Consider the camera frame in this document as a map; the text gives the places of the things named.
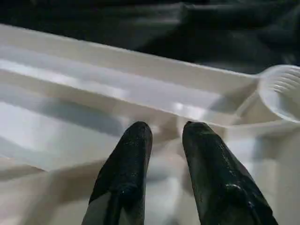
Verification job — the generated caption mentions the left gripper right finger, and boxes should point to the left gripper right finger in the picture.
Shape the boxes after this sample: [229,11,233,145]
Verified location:
[181,120,280,225]

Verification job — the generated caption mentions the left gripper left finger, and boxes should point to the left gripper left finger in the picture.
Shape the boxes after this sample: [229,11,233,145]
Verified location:
[81,120,154,225]

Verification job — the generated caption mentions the white plastic table top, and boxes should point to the white plastic table top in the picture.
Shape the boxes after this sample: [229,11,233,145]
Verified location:
[0,22,300,225]

